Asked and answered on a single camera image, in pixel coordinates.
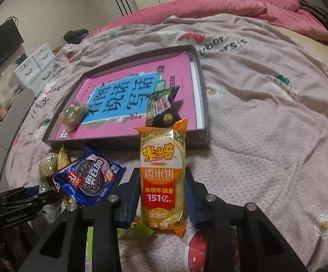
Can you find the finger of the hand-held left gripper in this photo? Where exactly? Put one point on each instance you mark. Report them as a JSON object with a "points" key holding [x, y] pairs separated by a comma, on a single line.
{"points": [[11, 193], [39, 199]]}

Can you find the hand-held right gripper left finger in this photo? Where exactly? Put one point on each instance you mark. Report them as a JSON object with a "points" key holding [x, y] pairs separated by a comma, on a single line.
{"points": [[128, 204]]}

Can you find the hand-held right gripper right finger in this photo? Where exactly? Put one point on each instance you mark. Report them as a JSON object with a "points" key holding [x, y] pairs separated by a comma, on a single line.
{"points": [[196, 215]]}

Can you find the orange rice cracker packet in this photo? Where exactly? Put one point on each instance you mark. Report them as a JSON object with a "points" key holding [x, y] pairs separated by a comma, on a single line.
{"points": [[161, 175]]}

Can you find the blue cookie packet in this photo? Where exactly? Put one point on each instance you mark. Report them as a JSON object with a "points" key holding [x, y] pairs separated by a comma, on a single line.
{"points": [[90, 175]]}

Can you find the grey cardboard box tray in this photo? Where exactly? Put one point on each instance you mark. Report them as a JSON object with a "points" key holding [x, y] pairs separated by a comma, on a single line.
{"points": [[115, 143]]}

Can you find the black green pea packet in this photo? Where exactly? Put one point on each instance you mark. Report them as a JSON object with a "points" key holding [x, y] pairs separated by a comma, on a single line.
{"points": [[164, 110]]}

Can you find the pink book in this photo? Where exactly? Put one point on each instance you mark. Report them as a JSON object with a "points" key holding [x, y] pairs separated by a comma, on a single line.
{"points": [[110, 79]]}

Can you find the white drawer cabinet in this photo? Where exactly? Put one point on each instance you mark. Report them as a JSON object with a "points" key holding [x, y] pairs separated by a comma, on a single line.
{"points": [[33, 68]]}

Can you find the dark green container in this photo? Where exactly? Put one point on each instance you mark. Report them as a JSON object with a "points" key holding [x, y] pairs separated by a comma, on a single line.
{"points": [[21, 58]]}

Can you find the dark clothes pile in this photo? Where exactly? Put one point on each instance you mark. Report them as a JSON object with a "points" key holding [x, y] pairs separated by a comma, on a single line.
{"points": [[74, 36]]}

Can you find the beige bed sheet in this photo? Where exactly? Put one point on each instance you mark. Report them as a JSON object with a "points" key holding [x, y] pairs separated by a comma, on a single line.
{"points": [[308, 42]]}

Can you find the pink duvet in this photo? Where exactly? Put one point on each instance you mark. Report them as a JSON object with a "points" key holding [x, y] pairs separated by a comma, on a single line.
{"points": [[209, 8]]}

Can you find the striped pillow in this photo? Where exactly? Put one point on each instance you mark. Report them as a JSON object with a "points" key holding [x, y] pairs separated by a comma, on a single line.
{"points": [[313, 11]]}

